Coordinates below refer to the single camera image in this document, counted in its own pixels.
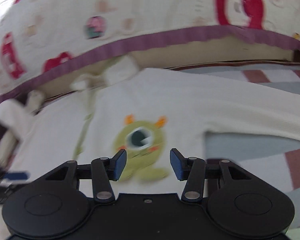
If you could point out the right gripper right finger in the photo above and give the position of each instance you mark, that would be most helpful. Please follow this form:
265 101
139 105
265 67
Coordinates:
181 166

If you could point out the white waffle knit garment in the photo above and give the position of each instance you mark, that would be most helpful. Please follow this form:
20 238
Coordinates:
147 115

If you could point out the white cartoon print bedspread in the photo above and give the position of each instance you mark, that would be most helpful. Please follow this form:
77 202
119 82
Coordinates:
41 40

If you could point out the checkered cartoon play mat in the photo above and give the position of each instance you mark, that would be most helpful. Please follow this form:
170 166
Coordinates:
273 159

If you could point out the beige mattress side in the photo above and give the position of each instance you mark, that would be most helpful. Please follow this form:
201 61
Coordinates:
225 49

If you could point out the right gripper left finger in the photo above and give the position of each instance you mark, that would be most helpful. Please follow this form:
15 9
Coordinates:
115 165

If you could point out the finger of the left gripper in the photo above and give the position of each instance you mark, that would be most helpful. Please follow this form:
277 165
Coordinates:
19 175

